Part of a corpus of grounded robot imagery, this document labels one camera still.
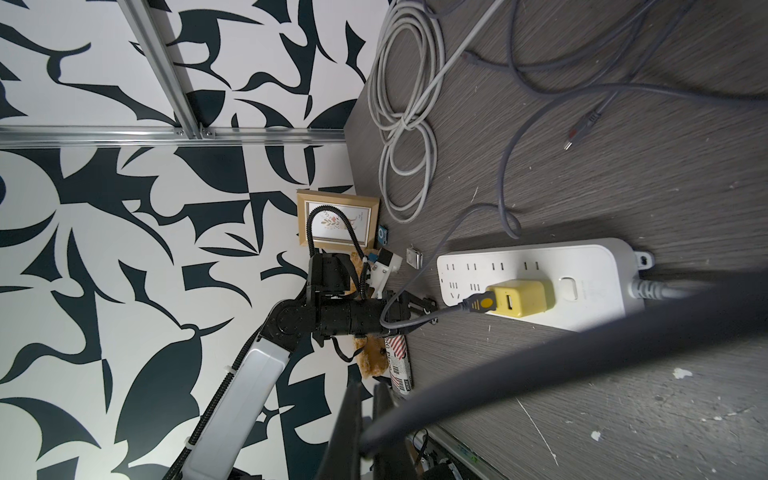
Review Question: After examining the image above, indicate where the white power strip cord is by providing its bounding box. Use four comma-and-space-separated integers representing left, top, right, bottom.
367, 0, 691, 301

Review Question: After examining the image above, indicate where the striped snack packet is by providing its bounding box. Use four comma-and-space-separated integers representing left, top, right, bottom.
385, 335, 413, 397

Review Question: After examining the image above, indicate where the yellow USB wall charger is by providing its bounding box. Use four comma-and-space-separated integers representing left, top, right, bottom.
486, 279, 555, 319

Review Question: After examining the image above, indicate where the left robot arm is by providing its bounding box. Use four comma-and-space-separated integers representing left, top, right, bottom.
165, 205, 438, 479

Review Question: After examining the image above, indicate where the brown teddy bear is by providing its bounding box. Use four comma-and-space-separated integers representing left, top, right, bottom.
350, 251, 388, 379

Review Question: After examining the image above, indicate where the white power strip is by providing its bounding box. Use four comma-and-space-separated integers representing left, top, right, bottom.
436, 238, 655, 332

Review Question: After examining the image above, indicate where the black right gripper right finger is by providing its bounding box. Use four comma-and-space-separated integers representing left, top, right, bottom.
371, 383, 418, 479

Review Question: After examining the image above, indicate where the silver mp3 player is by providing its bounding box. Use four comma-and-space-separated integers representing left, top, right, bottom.
406, 247, 423, 270

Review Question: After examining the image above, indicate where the grey USB cable yellow charger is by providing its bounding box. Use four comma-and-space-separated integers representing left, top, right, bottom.
377, 0, 768, 480

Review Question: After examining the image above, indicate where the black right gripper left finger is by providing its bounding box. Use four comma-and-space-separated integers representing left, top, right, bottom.
315, 382, 363, 480

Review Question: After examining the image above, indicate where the wooden picture frame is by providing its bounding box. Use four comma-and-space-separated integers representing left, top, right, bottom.
297, 190, 380, 252

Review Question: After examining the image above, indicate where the blue mp3 player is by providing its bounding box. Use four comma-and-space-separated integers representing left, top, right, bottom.
377, 225, 389, 246

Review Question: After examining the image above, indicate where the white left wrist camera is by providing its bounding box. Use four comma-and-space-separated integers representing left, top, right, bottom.
367, 248, 402, 299

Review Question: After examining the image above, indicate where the grey USB cable green charger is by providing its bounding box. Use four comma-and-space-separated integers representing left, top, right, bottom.
461, 1, 697, 150

